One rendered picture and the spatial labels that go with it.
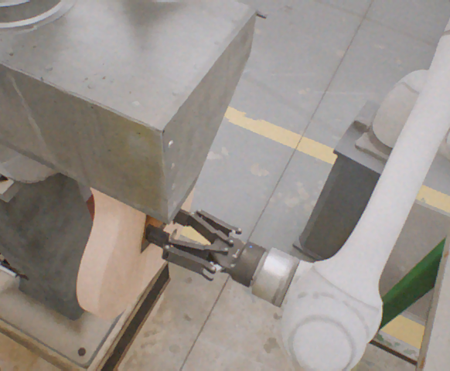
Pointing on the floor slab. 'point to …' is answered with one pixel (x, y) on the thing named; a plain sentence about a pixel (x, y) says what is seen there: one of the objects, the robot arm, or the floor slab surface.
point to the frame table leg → (411, 286)
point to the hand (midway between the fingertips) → (158, 221)
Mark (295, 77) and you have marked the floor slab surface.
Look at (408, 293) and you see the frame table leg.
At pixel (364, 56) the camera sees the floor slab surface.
